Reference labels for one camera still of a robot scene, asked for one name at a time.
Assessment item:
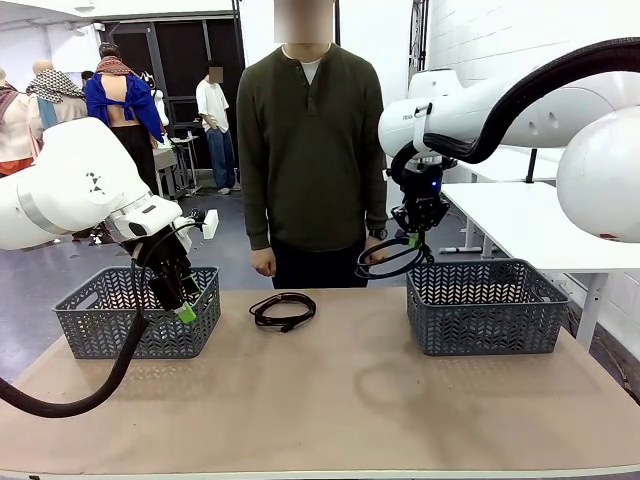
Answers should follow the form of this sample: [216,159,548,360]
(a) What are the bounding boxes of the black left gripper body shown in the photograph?
[133,230,194,281]

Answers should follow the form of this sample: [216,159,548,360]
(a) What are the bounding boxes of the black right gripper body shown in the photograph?
[391,167,450,234]

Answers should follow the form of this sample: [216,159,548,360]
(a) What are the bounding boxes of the black power cable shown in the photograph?
[354,235,436,280]

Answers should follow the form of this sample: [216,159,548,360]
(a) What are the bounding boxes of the thin black gold-tipped cable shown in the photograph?
[248,292,318,335]

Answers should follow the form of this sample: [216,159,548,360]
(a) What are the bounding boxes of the person's right forearm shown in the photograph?
[247,164,275,251]

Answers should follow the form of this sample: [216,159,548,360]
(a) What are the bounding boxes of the person's left forearm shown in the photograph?
[364,164,389,236]

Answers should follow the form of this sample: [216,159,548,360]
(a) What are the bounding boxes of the person's left hand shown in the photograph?
[364,238,391,265]

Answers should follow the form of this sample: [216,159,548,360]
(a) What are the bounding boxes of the person's right hand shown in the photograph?
[251,248,277,276]

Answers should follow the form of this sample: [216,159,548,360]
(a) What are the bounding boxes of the grey plastic lattice basket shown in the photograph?
[52,266,222,361]
[405,258,571,357]

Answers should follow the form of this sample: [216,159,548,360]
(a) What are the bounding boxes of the white table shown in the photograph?
[442,180,640,351]
[452,144,566,185]

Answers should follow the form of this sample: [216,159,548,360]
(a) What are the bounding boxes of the small grey side table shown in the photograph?
[152,133,201,201]

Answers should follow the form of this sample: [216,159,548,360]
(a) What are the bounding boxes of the person in green shirt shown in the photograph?
[235,0,389,290]

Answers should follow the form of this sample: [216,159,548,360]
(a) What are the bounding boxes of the white torso mannequin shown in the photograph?
[141,70,170,129]

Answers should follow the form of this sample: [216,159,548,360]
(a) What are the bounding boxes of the person in white t-shirt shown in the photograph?
[194,59,242,196]

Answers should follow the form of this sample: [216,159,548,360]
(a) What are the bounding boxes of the mannequin with blue garment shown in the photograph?
[83,42,166,196]

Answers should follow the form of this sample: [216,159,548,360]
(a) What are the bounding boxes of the black framed partition panels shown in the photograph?
[102,18,247,184]

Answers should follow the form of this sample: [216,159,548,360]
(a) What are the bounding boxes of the mannequin with patterned scarf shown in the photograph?
[0,67,36,176]

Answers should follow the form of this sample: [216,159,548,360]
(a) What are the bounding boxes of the bald beige-clothed mannequin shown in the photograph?
[25,59,89,131]

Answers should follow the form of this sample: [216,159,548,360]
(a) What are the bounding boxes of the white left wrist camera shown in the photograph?
[188,208,220,240]

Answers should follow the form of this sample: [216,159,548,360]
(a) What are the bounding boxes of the black braided right arm hose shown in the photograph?
[388,37,640,186]

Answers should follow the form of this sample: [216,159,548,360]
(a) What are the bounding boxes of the black braided arm hose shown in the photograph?
[0,314,150,419]
[388,37,640,186]

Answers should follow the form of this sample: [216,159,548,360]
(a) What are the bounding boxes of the black braided left arm hose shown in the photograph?
[0,314,150,419]

